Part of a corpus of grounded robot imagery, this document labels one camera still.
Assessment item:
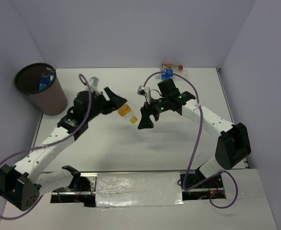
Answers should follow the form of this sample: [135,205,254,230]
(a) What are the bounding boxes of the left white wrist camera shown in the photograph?
[88,76,100,93]

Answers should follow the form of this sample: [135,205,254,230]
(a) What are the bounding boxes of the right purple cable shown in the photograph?
[142,71,238,209]

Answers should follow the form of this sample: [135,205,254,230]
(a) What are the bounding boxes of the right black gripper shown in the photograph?
[138,94,170,129]

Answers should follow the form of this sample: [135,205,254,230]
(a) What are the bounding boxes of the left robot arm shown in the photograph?
[0,87,127,211]

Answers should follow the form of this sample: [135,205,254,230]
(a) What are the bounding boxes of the brown round waste bin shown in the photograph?
[14,63,68,116]

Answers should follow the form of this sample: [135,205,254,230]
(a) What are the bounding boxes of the orange label bottle yellow cap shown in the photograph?
[117,104,138,124]

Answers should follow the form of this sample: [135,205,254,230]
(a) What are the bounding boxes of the red label bottle red cap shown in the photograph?
[161,64,183,71]

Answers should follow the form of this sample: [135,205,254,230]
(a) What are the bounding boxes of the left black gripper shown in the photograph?
[84,86,126,121]

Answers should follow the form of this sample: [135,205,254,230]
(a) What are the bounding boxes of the blue label bottle white cap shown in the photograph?
[39,73,49,90]

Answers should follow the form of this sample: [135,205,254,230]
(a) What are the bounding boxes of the purple cable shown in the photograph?
[142,71,238,209]
[0,73,93,220]

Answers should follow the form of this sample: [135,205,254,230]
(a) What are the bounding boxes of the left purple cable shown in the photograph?
[0,73,93,220]

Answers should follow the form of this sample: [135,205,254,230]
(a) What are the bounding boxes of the metal base rail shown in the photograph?
[50,172,226,208]

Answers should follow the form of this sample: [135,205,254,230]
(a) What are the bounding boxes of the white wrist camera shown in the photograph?
[137,86,151,103]
[88,76,100,93]

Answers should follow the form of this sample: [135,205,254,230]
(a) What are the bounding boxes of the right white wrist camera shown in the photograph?
[137,86,151,103]

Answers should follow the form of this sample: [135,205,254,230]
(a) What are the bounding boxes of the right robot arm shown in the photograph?
[138,79,251,187]

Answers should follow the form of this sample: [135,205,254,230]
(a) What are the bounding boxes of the silver foil tape sheet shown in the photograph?
[95,172,183,207]

